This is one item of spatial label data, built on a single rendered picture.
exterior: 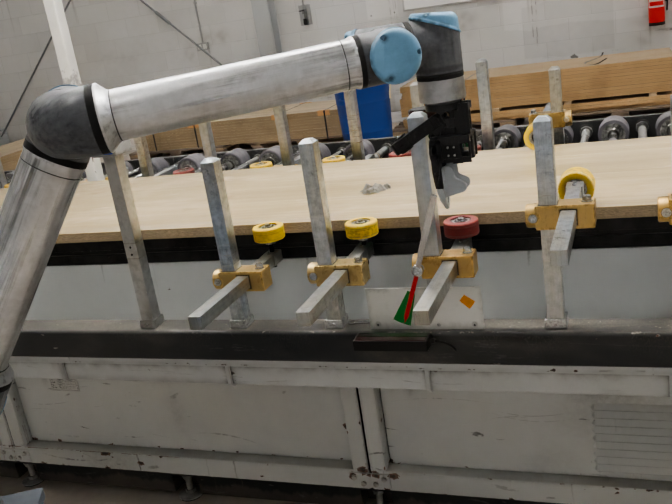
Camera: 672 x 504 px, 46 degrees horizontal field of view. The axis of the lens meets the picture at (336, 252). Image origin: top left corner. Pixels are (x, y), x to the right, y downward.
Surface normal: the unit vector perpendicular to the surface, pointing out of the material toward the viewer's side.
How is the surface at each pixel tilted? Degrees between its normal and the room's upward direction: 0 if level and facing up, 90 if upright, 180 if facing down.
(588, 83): 90
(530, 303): 90
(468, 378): 90
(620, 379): 90
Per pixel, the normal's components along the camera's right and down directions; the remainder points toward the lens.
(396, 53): 0.24, 0.25
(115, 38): -0.33, 0.33
